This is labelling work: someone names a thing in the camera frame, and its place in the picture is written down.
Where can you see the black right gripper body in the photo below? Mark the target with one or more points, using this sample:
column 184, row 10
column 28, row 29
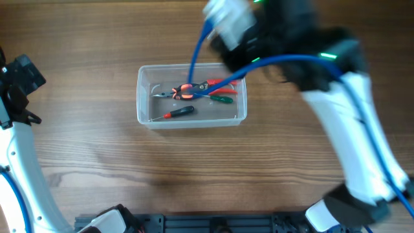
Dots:
column 256, row 44

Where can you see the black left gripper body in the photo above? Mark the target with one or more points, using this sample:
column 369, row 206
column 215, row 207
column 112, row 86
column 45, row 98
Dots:
column 27, row 77

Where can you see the green handled screwdriver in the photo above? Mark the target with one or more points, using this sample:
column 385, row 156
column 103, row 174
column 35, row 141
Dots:
column 221, row 99

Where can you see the clear plastic container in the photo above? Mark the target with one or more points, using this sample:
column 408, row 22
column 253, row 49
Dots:
column 154, row 79

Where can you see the red black handled screwdriver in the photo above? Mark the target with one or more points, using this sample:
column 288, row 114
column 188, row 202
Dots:
column 176, row 113

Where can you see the orange black needle-nose pliers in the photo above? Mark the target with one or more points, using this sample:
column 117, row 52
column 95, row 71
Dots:
column 183, row 92

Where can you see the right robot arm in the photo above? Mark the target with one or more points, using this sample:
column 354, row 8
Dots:
column 327, row 66

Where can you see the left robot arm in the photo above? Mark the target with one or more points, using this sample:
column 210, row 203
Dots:
column 26, row 200

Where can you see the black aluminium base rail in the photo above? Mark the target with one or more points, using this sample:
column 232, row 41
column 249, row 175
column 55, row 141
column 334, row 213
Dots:
column 278, row 222

